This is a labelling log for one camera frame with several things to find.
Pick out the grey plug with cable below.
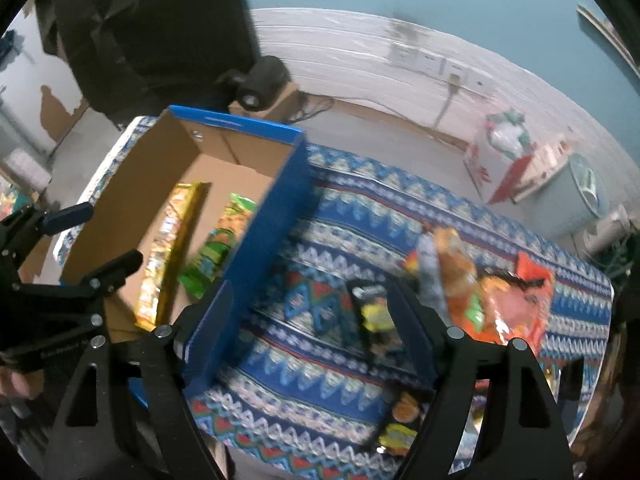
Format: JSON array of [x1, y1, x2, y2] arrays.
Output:
[[432, 74, 463, 131]]

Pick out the white pipe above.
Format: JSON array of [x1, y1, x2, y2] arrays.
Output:
[[580, 205, 631, 256]]

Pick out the framed board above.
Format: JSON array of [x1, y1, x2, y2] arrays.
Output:
[[577, 5, 640, 71]]

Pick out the light orange snack bag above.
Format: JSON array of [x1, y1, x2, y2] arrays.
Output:
[[477, 277, 523, 346]]

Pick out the person's left hand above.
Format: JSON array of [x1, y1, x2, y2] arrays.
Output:
[[0, 362, 33, 401]]

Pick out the white and red carton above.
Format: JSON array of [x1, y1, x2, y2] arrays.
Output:
[[462, 110, 536, 206]]

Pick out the green snack packet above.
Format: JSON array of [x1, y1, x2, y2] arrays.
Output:
[[177, 192, 258, 301]]

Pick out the small orange snack packet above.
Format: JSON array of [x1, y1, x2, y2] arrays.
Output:
[[392, 392, 421, 426]]

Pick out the white wall socket row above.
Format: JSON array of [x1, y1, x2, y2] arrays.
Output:
[[390, 42, 488, 93]]

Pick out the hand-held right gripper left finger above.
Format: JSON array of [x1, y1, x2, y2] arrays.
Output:
[[47, 281, 235, 480]]

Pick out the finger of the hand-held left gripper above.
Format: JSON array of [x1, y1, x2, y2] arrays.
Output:
[[0, 201, 96, 281], [15, 249, 146, 311]]

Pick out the small yellow snack packet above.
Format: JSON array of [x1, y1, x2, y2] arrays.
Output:
[[377, 422, 418, 456]]

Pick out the light blue trash bin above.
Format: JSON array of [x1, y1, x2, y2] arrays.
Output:
[[530, 152, 611, 241]]

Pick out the white and red packaging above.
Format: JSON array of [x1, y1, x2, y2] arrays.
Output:
[[515, 132, 576, 201]]

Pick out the blue cardboard box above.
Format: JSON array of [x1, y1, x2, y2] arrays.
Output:
[[60, 105, 313, 396]]

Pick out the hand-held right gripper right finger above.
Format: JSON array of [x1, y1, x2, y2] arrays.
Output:
[[389, 277, 576, 480]]

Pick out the white plastic bag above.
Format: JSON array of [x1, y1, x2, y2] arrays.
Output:
[[485, 110, 528, 158]]

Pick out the banded bundle of snack packets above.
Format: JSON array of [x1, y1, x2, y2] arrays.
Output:
[[405, 227, 486, 331]]

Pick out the black cables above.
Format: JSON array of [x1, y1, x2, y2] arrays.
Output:
[[290, 92, 333, 123]]

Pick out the white ribbed container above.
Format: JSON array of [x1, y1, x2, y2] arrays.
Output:
[[0, 147, 51, 191]]

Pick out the patterned blue blanket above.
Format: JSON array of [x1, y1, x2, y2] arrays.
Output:
[[55, 115, 615, 480]]

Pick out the dark cloth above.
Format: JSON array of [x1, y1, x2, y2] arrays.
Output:
[[35, 0, 261, 126]]

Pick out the black snack packet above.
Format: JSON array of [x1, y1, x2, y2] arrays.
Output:
[[347, 280, 406, 361]]

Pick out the red-orange snack bag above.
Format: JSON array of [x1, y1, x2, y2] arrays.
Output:
[[515, 252, 556, 356]]

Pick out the black round device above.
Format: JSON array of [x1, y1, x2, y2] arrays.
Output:
[[217, 55, 291, 111]]

